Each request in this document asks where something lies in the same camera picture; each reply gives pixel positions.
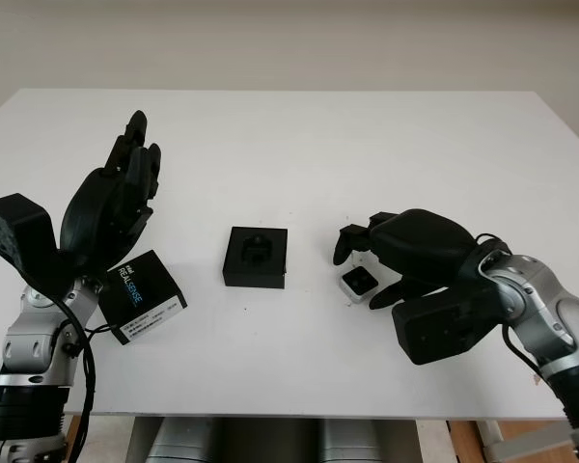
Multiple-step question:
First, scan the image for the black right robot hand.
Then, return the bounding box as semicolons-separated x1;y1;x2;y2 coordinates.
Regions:
331;208;488;311

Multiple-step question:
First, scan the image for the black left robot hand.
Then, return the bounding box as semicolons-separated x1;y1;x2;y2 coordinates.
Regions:
60;110;163;272

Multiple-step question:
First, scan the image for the small silver depth camera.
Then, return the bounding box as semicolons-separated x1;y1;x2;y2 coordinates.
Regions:
338;267;380;306

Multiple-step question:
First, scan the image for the black RealSense box lid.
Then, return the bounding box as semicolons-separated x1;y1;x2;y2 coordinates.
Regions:
97;249;190;345

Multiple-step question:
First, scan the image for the black box base foam insert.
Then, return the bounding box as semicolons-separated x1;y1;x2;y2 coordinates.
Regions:
220;225;290;289

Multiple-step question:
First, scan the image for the grey right robot thigh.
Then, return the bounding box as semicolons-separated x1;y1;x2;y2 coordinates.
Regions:
317;419;382;463

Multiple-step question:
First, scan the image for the grey robot thigh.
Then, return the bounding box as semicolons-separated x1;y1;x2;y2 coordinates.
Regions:
317;419;382;463
147;419;213;463

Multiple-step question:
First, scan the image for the white metal table leg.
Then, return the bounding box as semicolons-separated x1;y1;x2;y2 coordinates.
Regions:
482;419;579;463

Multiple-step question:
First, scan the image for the grey left robot thigh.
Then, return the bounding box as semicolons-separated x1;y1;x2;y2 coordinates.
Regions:
147;419;213;463

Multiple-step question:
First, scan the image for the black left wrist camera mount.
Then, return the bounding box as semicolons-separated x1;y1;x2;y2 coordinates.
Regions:
0;192;86;290

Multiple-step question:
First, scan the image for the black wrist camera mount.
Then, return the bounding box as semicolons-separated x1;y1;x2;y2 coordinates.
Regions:
0;192;86;290
392;284;506;367

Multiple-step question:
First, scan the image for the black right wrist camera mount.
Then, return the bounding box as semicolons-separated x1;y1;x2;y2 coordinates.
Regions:
392;284;506;367

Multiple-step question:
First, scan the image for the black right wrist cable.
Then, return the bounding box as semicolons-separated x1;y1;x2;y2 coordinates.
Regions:
475;232;544;382

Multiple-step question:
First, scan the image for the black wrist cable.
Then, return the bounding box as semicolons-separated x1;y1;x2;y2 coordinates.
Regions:
475;232;544;382
52;298;97;463

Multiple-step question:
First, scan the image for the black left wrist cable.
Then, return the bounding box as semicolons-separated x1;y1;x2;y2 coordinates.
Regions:
52;298;97;463

